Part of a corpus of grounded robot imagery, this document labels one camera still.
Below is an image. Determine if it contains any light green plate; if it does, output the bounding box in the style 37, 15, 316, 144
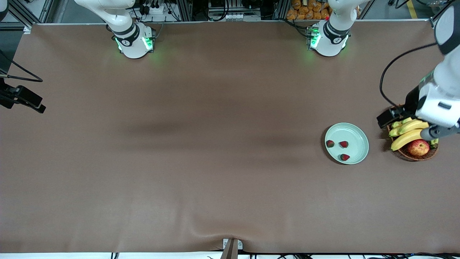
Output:
325, 123, 369, 165

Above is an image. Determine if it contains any small greenish banana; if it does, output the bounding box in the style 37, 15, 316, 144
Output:
391, 117, 414, 129

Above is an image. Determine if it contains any yellow banana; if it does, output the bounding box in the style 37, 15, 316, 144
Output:
389, 120, 431, 137
391, 129, 424, 151

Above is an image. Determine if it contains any brown wicker basket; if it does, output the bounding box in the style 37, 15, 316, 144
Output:
386, 104, 439, 162

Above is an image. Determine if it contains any red apple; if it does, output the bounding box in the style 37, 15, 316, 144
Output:
407, 139, 430, 156

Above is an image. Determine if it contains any orange bread rolls pack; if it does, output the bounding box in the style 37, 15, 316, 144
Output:
286, 0, 333, 21

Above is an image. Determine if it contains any white power strip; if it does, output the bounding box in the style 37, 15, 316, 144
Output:
143, 4, 165, 15

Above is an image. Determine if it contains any brown table mat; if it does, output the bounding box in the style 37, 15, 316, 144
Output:
0, 21, 460, 254

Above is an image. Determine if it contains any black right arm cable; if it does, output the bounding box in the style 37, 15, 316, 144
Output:
0, 50, 43, 82

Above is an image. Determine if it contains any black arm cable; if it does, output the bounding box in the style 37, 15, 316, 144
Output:
0, 50, 43, 82
380, 42, 438, 108

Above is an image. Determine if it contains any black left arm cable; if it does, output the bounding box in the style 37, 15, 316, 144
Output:
380, 42, 438, 108

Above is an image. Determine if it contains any aluminium frame profile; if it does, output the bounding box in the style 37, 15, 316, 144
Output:
40, 0, 55, 23
274, 0, 290, 20
176, 0, 193, 21
7, 0, 36, 27

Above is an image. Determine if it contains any metal mount bracket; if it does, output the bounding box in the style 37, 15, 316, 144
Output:
220, 238, 243, 259

